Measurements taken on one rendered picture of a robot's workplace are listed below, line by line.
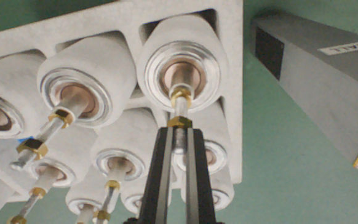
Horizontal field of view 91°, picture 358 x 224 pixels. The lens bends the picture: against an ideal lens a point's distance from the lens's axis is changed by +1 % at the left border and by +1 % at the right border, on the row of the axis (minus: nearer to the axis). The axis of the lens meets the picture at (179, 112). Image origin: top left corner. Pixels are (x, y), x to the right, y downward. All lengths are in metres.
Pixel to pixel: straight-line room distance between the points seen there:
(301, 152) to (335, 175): 0.22
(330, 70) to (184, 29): 0.14
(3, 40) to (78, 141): 0.17
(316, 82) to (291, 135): 0.43
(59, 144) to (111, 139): 0.10
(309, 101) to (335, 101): 0.04
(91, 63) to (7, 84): 0.11
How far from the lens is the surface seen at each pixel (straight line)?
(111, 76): 0.20
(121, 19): 0.25
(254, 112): 0.55
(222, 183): 0.32
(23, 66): 0.31
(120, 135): 0.26
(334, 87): 0.22
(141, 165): 0.27
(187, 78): 0.16
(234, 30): 0.24
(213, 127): 0.24
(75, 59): 0.21
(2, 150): 0.60
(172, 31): 0.17
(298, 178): 0.87
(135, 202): 0.37
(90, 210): 0.42
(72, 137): 0.34
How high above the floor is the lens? 0.41
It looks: 54 degrees down
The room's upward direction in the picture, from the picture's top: 177 degrees counter-clockwise
